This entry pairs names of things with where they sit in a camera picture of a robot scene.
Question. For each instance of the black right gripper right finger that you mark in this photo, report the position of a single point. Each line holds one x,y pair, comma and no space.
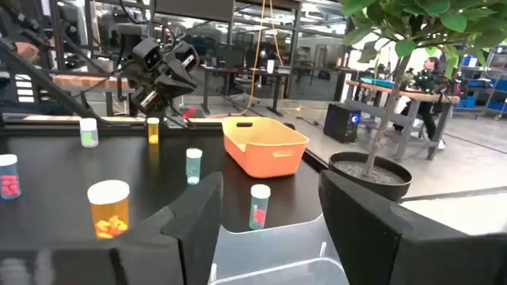
376,245

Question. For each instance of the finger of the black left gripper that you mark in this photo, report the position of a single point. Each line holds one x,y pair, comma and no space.
146,101
185,57

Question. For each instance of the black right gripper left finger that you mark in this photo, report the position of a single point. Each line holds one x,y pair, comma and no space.
178,245

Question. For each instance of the small amber pill bottle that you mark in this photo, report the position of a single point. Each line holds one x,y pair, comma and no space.
153,134

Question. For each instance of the clear bottle green pills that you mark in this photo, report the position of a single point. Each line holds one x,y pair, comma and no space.
88,136

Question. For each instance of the pale teal pill bottle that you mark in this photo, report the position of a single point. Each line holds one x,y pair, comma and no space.
193,168

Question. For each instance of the large amber pill bottle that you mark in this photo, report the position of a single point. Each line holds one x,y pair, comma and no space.
109,206

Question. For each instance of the teal bottle red pills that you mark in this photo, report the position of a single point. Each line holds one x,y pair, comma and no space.
259,210

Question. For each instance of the clear bottle pink pills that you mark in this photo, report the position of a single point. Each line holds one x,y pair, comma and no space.
8,182

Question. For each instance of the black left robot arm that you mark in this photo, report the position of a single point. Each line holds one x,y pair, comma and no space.
126,79

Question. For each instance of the clear plastic bin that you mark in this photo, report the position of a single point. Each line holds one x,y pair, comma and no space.
269,253

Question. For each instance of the orange plastic bin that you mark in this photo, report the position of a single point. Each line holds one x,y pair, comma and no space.
261,158

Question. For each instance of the red tag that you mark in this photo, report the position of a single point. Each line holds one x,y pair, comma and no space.
189,112

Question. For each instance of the black background desk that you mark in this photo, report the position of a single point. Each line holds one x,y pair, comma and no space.
237,71

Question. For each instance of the brown wooden bench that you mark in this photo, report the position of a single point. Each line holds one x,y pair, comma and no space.
87,82

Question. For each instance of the black table clamp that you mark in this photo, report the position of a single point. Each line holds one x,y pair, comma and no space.
289,126

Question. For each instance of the black computer tower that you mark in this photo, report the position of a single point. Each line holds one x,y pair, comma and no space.
338,124

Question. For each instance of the wooden top workbench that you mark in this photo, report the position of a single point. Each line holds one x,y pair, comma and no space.
412,96

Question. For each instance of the teal tray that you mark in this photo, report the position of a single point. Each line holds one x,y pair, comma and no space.
376,82

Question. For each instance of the seated person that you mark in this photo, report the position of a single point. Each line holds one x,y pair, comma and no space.
431,65

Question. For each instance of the shelf with blue bins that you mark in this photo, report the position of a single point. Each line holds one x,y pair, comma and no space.
497,85

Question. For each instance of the green leafy potted tree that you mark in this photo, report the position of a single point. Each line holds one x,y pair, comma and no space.
420,23

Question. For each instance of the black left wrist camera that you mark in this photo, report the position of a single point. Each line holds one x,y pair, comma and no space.
152,58

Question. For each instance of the black diagonal frame strut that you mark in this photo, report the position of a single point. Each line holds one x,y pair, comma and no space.
51,85

